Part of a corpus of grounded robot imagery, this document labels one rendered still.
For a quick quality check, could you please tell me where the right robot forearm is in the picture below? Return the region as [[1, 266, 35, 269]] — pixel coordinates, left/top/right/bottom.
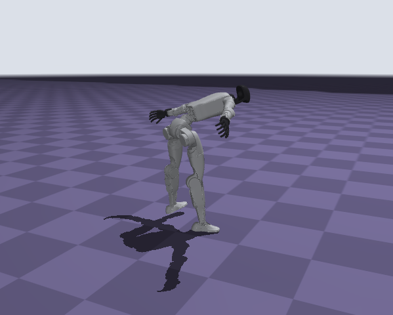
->
[[219, 108, 235, 121]]

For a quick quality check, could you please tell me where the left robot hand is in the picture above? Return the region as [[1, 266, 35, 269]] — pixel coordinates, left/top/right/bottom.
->
[[149, 108, 172, 124]]

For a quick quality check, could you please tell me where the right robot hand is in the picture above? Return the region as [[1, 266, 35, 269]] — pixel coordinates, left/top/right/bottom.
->
[[215, 115, 230, 138]]

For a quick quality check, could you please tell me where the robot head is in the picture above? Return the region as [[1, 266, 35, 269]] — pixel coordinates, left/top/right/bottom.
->
[[230, 85, 250, 104]]

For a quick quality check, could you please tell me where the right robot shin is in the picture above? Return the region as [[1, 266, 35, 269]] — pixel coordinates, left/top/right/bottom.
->
[[188, 177, 207, 225]]

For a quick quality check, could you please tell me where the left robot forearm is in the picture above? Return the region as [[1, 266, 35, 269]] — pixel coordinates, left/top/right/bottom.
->
[[167, 104, 187, 116]]

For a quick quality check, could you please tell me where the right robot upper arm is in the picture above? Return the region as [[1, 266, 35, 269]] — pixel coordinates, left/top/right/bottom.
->
[[223, 96, 236, 117]]

